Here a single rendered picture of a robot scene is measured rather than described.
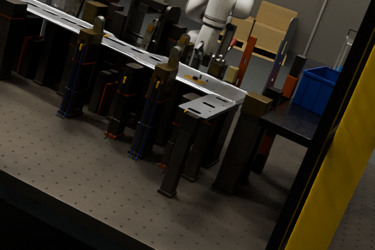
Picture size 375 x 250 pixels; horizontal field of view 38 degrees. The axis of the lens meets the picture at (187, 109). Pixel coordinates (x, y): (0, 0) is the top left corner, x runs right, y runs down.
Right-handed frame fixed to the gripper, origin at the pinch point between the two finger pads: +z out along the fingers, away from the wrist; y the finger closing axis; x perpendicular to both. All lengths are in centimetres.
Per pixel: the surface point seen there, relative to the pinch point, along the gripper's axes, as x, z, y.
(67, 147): -22, 36, 38
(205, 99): 12.2, 5.8, 17.2
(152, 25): -32.4, -2.8, -18.4
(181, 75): -4.8, 6.0, 2.6
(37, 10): -76, 6, 1
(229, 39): 1.2, -9.4, -19.3
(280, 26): -143, 64, -695
